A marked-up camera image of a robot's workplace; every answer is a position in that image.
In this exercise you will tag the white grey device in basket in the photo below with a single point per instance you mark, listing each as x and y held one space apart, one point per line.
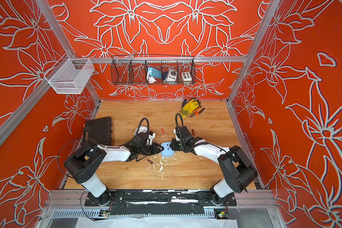
170 75

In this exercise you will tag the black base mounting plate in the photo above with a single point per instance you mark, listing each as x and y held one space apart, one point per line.
183 203

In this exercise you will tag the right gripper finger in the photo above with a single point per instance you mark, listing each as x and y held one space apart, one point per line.
176 140
174 147

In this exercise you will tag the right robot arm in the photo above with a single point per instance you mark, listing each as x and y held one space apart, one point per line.
237 169

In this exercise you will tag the black plastic tool case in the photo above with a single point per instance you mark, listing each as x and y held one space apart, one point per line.
100 130

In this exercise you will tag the blue white item in basket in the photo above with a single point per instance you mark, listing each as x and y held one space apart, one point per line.
153 74

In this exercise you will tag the black wire wall basket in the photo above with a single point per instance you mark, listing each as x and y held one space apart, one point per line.
131 70

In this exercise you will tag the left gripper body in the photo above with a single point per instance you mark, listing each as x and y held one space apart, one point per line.
143 151

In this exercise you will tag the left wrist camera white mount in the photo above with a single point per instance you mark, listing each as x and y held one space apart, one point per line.
151 136

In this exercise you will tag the clear plastic wall bin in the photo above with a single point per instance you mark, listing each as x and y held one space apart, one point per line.
69 77

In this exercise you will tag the yellow work glove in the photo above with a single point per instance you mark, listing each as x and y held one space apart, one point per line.
188 106

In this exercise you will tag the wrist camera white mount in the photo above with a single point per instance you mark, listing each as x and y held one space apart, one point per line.
176 132
151 136

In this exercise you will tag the white button box in basket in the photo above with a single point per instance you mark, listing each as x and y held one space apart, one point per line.
186 78

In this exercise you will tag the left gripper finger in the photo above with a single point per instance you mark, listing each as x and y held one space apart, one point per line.
150 152
156 147

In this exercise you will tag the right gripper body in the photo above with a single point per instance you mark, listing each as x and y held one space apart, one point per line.
182 146

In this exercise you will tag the orange handled pliers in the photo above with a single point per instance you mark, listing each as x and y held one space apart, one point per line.
197 111

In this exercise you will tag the light blue square alarm clock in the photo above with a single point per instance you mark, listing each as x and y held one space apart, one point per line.
167 150

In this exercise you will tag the white twin-bell alarm clock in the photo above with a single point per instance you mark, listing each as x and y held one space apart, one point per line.
142 129

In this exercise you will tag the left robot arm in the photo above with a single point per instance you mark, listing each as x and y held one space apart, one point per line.
97 149

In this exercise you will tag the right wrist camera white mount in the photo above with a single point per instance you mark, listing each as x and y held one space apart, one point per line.
176 132

